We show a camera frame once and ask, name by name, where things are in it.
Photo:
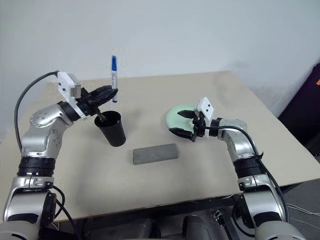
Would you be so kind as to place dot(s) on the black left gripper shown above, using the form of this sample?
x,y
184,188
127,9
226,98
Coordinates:
x,y
86,101

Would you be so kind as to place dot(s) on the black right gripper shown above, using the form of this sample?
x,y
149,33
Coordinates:
x,y
198,127

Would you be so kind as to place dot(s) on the green plate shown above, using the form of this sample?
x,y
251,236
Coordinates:
x,y
180,122

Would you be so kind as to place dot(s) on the blue and white marker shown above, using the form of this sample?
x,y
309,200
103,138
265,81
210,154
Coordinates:
x,y
114,75

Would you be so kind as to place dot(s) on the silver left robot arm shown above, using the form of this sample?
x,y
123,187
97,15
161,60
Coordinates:
x,y
42,120

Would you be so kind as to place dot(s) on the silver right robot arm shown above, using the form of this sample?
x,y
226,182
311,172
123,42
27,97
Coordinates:
x,y
240,150

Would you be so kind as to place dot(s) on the grey glasses case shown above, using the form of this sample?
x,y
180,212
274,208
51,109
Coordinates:
x,y
155,153

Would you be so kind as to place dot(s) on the black plastic cup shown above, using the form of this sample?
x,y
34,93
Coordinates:
x,y
115,135

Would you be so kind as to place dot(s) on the small black connector plug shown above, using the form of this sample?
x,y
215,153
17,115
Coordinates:
x,y
218,218

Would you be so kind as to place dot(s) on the dark grey rounded shape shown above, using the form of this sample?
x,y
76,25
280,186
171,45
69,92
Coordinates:
x,y
148,230
198,228

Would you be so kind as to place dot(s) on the black cabinet with orange mark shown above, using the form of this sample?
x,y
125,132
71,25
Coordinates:
x,y
305,105

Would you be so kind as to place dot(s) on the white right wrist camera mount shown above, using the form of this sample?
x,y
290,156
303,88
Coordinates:
x,y
206,107

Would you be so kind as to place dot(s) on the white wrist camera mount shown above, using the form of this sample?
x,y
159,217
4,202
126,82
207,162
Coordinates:
x,y
206,107
65,83

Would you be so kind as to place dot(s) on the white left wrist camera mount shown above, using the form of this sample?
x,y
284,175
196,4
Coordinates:
x,y
65,83

